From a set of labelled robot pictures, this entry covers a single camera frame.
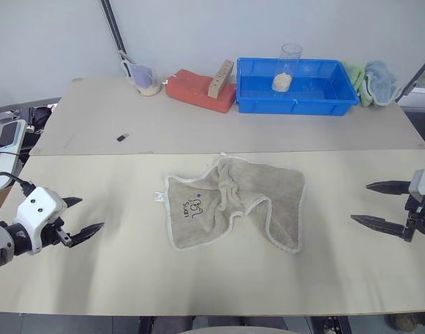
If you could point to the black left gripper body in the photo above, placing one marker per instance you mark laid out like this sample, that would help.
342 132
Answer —
57 231

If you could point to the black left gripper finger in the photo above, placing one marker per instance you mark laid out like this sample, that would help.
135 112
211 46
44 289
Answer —
87 233
73 201

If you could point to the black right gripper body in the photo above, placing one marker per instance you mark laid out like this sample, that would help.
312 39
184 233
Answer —
421 215

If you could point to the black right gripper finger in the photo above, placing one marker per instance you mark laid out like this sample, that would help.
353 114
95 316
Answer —
382 225
393 188

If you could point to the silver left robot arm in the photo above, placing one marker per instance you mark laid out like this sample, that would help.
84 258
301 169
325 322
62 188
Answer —
0 243

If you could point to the beige towel with white trim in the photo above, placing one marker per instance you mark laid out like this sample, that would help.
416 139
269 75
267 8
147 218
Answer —
233 202

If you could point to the white device housing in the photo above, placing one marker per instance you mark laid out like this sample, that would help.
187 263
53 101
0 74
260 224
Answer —
5 163

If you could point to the small black clip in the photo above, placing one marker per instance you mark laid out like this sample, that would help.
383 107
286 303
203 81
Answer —
122 137

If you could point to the brown rounded shape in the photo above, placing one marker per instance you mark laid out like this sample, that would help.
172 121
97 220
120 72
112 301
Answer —
407 321

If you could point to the light blue cloth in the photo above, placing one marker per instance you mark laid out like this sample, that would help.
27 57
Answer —
382 83

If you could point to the black slanted pole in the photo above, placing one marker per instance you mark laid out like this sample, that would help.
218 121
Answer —
415 76

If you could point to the green cloth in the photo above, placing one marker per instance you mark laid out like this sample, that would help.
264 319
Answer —
356 74

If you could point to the blue plastic bin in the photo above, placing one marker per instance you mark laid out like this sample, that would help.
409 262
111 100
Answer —
302 101

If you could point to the clear glass with grains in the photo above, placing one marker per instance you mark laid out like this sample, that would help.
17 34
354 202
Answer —
283 81

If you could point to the red brick block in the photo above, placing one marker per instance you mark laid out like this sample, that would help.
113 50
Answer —
191 90

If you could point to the wooden block with holes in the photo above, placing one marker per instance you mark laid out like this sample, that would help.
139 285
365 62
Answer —
219 81

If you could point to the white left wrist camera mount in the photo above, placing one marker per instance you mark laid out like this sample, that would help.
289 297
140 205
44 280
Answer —
38 208

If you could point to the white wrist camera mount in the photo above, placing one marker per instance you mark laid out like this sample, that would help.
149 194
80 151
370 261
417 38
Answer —
38 208
422 182

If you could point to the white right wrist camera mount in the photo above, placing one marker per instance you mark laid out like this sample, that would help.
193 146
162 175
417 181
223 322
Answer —
422 182

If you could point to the black slotted rail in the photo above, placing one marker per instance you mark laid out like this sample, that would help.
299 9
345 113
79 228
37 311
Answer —
116 35

